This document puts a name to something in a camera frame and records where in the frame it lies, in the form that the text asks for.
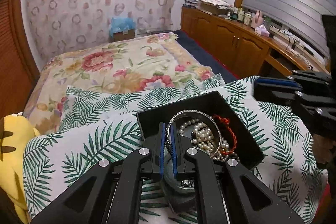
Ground black jewelry box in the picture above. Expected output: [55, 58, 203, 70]
[136, 91, 265, 170]

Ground circle patterned curtain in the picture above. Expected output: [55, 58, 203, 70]
[21, 0, 181, 62]

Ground white power strip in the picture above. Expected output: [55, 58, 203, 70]
[270, 27, 310, 50]

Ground wooden cabinet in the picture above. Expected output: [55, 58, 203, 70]
[181, 5, 331, 83]

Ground blue plastic bag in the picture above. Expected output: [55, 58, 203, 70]
[110, 17, 137, 33]

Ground wooden louvered wardrobe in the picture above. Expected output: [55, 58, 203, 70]
[0, 0, 42, 119]

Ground floral covered box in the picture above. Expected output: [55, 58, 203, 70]
[197, 0, 231, 16]

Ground person's right hand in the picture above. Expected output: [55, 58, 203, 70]
[312, 133, 336, 170]

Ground cardboard box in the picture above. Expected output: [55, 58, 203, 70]
[112, 29, 135, 43]

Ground navy bed sheet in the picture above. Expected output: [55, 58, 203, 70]
[173, 29, 238, 80]

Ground leaf print cloth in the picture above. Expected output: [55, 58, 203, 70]
[22, 74, 328, 224]

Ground pearl necklace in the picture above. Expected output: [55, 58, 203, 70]
[177, 120, 239, 161]

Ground red cord bracelet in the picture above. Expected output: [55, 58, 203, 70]
[212, 114, 238, 157]

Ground floral blanket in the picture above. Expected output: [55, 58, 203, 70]
[22, 31, 213, 135]

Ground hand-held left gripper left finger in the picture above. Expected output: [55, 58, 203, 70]
[30, 122, 166, 224]

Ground silver bangle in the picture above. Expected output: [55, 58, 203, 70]
[165, 110, 223, 159]

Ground yellow plush toy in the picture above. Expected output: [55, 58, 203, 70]
[0, 114, 41, 224]

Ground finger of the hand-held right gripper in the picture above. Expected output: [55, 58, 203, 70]
[253, 83, 336, 135]
[255, 70, 336, 88]

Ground pink tissue box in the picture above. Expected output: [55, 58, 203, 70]
[255, 25, 271, 37]

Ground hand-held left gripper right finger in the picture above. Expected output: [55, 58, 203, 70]
[169, 124, 306, 224]

